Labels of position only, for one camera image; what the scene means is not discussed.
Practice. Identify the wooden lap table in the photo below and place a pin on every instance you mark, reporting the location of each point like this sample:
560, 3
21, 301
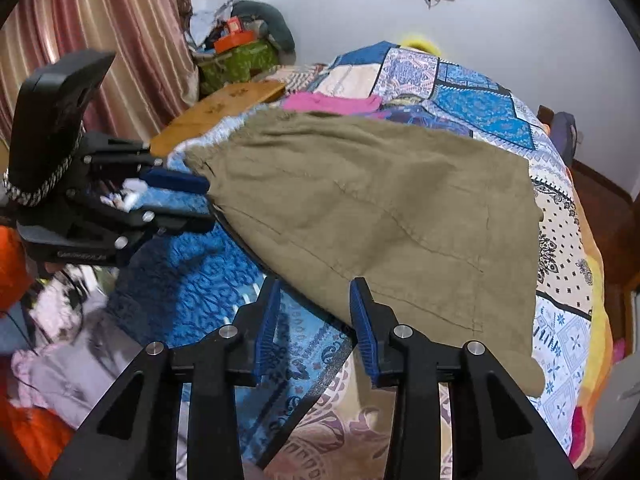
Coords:
220, 110

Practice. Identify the olive green pants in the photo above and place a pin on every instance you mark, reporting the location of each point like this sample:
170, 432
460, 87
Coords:
370, 220

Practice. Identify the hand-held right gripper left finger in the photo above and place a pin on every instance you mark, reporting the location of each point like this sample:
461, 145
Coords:
264, 327

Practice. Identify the blue patchwork bedspread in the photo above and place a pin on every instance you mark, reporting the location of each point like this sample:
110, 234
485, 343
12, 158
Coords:
450, 100

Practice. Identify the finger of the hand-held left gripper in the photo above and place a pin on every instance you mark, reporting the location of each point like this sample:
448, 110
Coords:
175, 221
175, 180

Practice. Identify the green patterned bag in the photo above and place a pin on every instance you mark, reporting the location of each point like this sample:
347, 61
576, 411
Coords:
237, 62

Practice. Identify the yellow blanket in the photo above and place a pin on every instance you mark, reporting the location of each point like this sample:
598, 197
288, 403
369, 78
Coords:
592, 320

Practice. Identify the grey pillow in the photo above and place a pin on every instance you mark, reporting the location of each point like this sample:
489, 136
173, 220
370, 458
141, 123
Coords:
272, 20

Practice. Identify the pink cloth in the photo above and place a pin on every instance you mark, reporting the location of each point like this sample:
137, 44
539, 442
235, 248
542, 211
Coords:
330, 102

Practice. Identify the orange box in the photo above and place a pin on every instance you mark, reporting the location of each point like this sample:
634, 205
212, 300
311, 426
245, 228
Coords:
232, 37

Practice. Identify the striped curtain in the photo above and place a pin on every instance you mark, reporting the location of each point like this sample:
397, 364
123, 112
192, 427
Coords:
100, 25

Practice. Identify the pile of clothes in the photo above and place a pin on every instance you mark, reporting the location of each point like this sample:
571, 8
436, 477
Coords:
45, 360

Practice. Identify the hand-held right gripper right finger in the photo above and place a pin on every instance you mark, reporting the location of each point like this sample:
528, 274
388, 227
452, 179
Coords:
361, 332

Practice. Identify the wooden bed frame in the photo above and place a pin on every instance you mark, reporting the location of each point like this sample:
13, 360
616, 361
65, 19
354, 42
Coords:
607, 225

